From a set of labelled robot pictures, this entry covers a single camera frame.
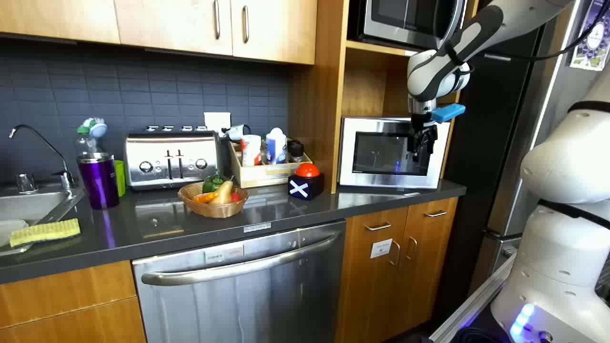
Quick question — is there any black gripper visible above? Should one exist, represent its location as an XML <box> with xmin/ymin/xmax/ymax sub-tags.
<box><xmin>409</xmin><ymin>112</ymin><xmax>441</xmax><ymax>163</ymax></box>

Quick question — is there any yellow toy pear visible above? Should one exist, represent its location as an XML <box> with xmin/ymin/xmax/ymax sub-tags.
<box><xmin>212</xmin><ymin>179</ymin><xmax>237</xmax><ymax>205</ymax></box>

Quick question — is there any round wicker basket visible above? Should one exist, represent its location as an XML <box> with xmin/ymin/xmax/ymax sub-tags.
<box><xmin>176</xmin><ymin>179</ymin><xmax>250</xmax><ymax>221</ymax></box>

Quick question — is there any small white microwave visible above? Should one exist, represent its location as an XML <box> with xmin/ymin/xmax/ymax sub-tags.
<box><xmin>338</xmin><ymin>114</ymin><xmax>454</xmax><ymax>190</ymax></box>

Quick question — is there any white cabinet label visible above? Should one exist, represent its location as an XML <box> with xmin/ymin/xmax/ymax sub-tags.
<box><xmin>371</xmin><ymin>236</ymin><xmax>395</xmax><ymax>261</ymax></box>

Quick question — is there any stainless steel refrigerator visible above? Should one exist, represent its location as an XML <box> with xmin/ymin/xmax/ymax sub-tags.
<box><xmin>445</xmin><ymin>0</ymin><xmax>610</xmax><ymax>306</ymax></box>

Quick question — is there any wooden shelf unit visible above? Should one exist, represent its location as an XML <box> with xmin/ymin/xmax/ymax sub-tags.
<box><xmin>289</xmin><ymin>0</ymin><xmax>481</xmax><ymax>196</ymax></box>

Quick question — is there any built-in stainless microwave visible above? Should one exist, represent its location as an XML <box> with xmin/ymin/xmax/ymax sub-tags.
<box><xmin>363</xmin><ymin>0</ymin><xmax>472</xmax><ymax>49</ymax></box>

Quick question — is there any blue and white bottle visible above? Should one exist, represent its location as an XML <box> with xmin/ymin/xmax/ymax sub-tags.
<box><xmin>266</xmin><ymin>125</ymin><xmax>290</xmax><ymax>165</ymax></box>

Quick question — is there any wooden base cabinet with label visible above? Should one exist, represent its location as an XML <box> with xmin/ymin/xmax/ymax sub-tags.
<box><xmin>334</xmin><ymin>196</ymin><xmax>462</xmax><ymax>343</ymax></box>

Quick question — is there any wooden caddy box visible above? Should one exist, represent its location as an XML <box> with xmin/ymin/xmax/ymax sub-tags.
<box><xmin>228</xmin><ymin>139</ymin><xmax>315</xmax><ymax>190</ymax></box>

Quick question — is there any purple poster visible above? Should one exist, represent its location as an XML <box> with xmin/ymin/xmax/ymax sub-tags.
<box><xmin>569</xmin><ymin>0</ymin><xmax>610</xmax><ymax>72</ymax></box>

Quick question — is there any green toy bell pepper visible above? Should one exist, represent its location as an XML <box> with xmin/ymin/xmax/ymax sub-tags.
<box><xmin>201</xmin><ymin>173</ymin><xmax>228</xmax><ymax>194</ymax></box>

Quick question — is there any orange toy carrot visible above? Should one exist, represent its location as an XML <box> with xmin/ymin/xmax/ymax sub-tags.
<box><xmin>191</xmin><ymin>190</ymin><xmax>220</xmax><ymax>205</ymax></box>

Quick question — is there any stainless steel dishwasher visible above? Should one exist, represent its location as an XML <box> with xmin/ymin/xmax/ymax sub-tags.
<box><xmin>132</xmin><ymin>219</ymin><xmax>348</xmax><ymax>343</ymax></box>

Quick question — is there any stainless steel toaster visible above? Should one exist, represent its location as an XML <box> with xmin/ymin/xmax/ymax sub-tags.
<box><xmin>125</xmin><ymin>129</ymin><xmax>224</xmax><ymax>190</ymax></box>

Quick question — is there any green cup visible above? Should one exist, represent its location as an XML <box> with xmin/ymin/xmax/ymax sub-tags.
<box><xmin>113</xmin><ymin>158</ymin><xmax>130</xmax><ymax>198</ymax></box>

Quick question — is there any purple tumbler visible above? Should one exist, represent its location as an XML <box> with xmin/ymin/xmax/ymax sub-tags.
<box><xmin>77</xmin><ymin>150</ymin><xmax>123</xmax><ymax>211</ymax></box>

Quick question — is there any clear bottle with green cap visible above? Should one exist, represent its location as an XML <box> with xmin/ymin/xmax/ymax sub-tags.
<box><xmin>75</xmin><ymin>116</ymin><xmax>109</xmax><ymax>158</ymax></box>

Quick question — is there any chrome sink faucet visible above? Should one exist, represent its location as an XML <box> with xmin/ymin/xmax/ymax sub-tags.
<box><xmin>8</xmin><ymin>122</ymin><xmax>77</xmax><ymax>198</ymax></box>

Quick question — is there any yellow green sponge cloth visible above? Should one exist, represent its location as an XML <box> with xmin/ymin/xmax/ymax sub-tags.
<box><xmin>8</xmin><ymin>217</ymin><xmax>83</xmax><ymax>249</ymax></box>

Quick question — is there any wooden sink base cabinet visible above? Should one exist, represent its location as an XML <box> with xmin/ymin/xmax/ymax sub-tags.
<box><xmin>0</xmin><ymin>259</ymin><xmax>149</xmax><ymax>343</ymax></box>

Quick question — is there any stainless steel sink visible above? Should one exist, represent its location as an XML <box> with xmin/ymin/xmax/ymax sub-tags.
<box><xmin>0</xmin><ymin>182</ymin><xmax>85</xmax><ymax>255</ymax></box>

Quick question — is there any small metal sink fitting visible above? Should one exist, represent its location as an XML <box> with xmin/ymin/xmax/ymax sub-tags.
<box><xmin>16</xmin><ymin>169</ymin><xmax>37</xmax><ymax>196</ymax></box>

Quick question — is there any blue wrist camera box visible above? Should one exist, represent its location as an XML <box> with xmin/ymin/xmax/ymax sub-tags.
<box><xmin>432</xmin><ymin>102</ymin><xmax>468</xmax><ymax>123</ymax></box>

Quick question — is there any white wall outlet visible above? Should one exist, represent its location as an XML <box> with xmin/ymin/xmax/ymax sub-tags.
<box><xmin>203</xmin><ymin>110</ymin><xmax>233</xmax><ymax>135</ymax></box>

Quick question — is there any steel dishwasher handle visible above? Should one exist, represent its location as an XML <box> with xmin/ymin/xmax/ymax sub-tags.
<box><xmin>140</xmin><ymin>232</ymin><xmax>342</xmax><ymax>287</ymax></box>

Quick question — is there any metal wall cabinet handle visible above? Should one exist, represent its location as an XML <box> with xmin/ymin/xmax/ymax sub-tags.
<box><xmin>212</xmin><ymin>0</ymin><xmax>224</xmax><ymax>41</ymax></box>
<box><xmin>241</xmin><ymin>3</ymin><xmax>252</xmax><ymax>45</ymax></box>

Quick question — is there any wooden wall cabinet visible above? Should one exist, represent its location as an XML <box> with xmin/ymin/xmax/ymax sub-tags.
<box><xmin>0</xmin><ymin>0</ymin><xmax>319</xmax><ymax>66</ymax></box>

